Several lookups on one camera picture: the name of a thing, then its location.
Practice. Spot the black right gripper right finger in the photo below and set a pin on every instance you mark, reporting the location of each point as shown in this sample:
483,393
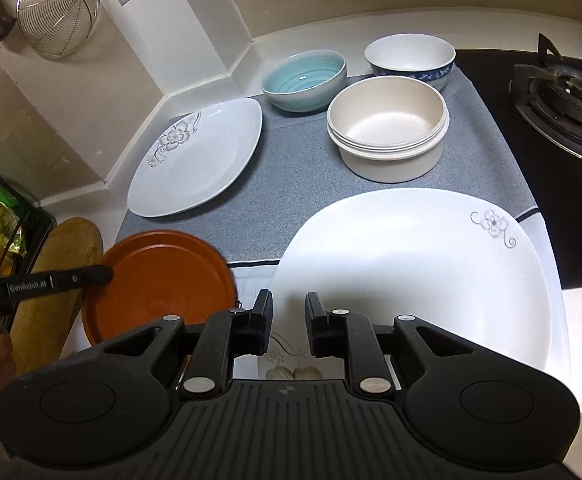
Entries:
348,336

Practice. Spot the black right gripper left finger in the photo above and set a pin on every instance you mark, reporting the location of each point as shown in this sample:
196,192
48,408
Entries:
228,335

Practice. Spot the orange round plate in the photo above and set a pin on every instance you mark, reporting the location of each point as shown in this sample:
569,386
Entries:
156,273

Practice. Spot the large white square flower plate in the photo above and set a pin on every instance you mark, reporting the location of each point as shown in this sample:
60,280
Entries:
452,259

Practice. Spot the white oval flower plate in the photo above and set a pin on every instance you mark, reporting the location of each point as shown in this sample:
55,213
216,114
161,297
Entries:
196,158

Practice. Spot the cream bowls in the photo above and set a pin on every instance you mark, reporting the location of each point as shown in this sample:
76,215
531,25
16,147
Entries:
389,129

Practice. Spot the turquoise glazed ceramic bowl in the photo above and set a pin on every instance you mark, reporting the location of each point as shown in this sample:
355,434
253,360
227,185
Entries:
305,82

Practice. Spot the white bowl blue pattern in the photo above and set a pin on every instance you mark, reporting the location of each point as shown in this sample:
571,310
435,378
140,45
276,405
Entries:
423,57

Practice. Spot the wooden cutting board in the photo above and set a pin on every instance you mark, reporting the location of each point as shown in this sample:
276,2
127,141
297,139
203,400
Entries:
42,324

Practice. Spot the grey countertop mat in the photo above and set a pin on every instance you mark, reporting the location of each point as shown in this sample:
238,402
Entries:
297,171

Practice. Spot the black gas stove top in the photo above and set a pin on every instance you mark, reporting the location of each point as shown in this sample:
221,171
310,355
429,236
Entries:
553,175

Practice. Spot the gas burner with grate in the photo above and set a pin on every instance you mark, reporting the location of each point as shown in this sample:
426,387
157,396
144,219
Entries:
548,95

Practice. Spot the metal wire mesh strainer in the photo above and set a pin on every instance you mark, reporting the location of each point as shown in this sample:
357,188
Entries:
56,28

